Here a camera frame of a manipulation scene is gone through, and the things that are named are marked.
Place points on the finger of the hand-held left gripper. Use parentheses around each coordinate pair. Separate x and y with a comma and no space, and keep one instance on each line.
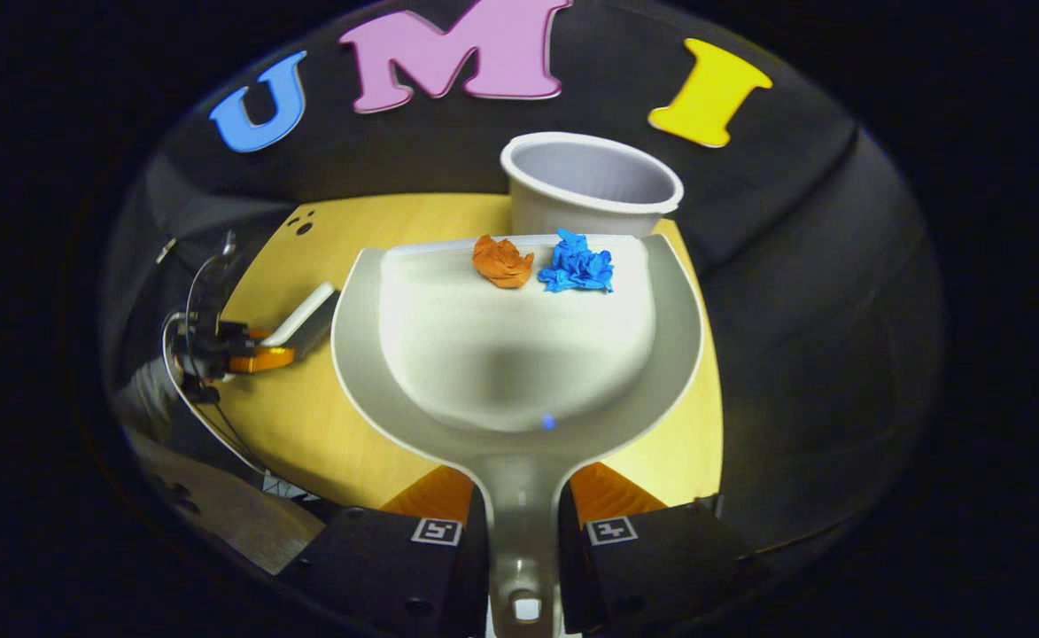
(262,359)

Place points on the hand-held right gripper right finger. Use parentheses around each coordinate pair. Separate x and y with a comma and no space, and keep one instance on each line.
(652,558)

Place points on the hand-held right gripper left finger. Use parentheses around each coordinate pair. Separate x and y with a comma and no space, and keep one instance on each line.
(395,567)

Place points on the small white broom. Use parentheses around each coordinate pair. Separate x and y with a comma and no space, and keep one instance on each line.
(306,319)

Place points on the white plastic dustpan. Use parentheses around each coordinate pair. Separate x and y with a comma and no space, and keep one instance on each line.
(519,354)

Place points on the orange paper scrap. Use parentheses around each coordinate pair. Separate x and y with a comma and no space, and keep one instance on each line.
(503,261)

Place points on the blue paper scrap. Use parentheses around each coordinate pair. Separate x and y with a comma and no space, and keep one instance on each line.
(577,263)

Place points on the white ribbed cup garbage bin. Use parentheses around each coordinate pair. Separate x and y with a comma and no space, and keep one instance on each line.
(590,190)

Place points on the black backdrop cloth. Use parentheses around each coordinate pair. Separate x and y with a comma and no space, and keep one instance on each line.
(794,310)

